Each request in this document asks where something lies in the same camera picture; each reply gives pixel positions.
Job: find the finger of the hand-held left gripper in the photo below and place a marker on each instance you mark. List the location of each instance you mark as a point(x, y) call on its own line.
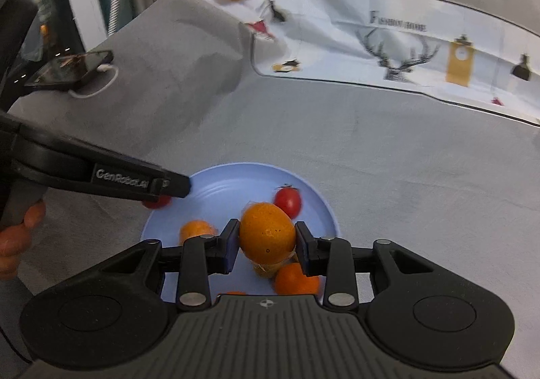
point(126, 181)

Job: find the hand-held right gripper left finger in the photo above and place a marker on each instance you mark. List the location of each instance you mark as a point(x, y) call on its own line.
point(231, 246)

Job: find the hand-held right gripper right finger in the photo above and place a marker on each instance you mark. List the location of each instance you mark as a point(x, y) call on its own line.
point(300, 250)

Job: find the orange mandarin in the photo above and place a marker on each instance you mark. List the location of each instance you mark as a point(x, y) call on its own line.
point(297, 278)
point(236, 293)
point(268, 235)
point(196, 231)

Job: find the red cherry tomato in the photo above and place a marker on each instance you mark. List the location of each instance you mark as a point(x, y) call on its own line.
point(288, 200)
point(156, 203)

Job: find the small green jujube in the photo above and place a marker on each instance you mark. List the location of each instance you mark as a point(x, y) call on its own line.
point(265, 270)

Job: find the blue plastic plate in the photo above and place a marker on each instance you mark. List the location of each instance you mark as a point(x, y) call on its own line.
point(236, 189)

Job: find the person's left hand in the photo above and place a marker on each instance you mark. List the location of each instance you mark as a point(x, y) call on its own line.
point(14, 240)

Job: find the black smartphone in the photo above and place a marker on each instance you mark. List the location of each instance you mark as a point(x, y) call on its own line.
point(63, 69)

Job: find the white printed deer cloth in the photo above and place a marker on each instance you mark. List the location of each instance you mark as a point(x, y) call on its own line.
point(337, 46)

